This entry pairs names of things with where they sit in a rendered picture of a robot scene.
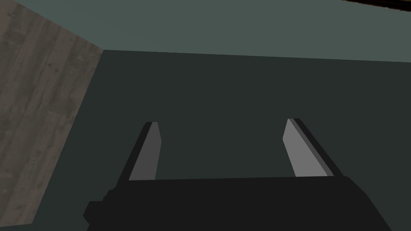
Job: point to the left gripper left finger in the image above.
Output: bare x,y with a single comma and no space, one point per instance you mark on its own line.
146,157

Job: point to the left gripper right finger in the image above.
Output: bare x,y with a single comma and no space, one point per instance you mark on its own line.
305,154

